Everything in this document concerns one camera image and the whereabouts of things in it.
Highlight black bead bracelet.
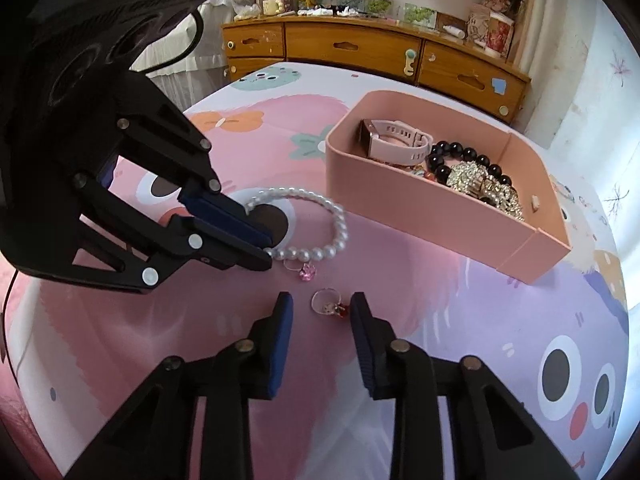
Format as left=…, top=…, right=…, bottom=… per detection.
left=426, top=141, right=513, bottom=188

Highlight pink plastic tray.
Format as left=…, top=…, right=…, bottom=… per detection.
left=325, top=90, right=572, bottom=285

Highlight cartoon printed tablecloth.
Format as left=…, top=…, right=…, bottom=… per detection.
left=0, top=60, right=631, bottom=480

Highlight clear plastic bag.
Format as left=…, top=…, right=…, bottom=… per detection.
left=232, top=2, right=263, bottom=22

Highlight black cable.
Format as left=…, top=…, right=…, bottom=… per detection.
left=132, top=7, right=206, bottom=73

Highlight white pearl bracelet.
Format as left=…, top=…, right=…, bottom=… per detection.
left=243, top=186, right=349, bottom=262

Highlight wooden desk with drawers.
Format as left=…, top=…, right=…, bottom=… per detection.
left=221, top=14, right=532, bottom=128

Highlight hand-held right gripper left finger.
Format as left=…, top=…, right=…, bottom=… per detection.
left=62, top=291, right=294, bottom=480

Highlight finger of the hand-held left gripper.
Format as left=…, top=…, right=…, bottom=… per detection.
left=114, top=72, right=275, bottom=250
left=69, top=172, right=275, bottom=293

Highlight white crumpled tissues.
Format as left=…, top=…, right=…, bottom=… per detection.
left=297, top=6, right=353, bottom=17

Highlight row of fruit pictures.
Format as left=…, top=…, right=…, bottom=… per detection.
left=330, top=0, right=438, bottom=26

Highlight ring with pink gem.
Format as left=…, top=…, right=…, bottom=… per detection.
left=283, top=255, right=318, bottom=283

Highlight pink fleece blanket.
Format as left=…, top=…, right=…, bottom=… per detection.
left=0, top=360, right=66, bottom=480

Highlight ring with red gem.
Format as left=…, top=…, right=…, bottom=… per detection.
left=311, top=287, right=351, bottom=320

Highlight white floral curtain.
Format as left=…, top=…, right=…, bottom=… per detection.
left=520, top=0, right=640, bottom=311

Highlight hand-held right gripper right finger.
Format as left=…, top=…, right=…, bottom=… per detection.
left=349, top=291, right=581, bottom=480

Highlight pink smart watch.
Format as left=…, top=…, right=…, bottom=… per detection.
left=357, top=119, right=435, bottom=167

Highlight brown paper bag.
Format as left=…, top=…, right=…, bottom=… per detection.
left=467, top=4, right=493, bottom=43

